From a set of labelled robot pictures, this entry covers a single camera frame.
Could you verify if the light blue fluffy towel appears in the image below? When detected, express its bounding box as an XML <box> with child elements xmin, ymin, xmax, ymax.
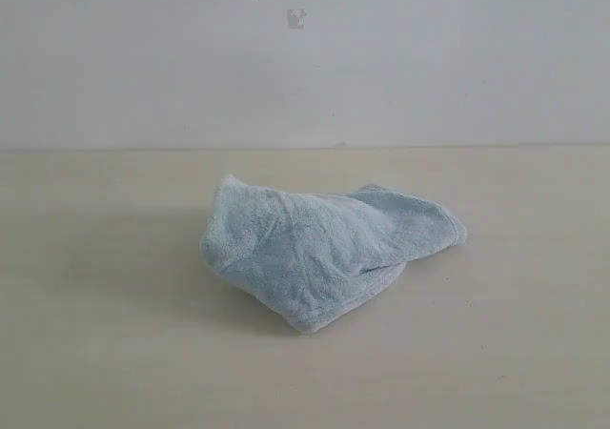
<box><xmin>200</xmin><ymin>175</ymin><xmax>467</xmax><ymax>334</ymax></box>

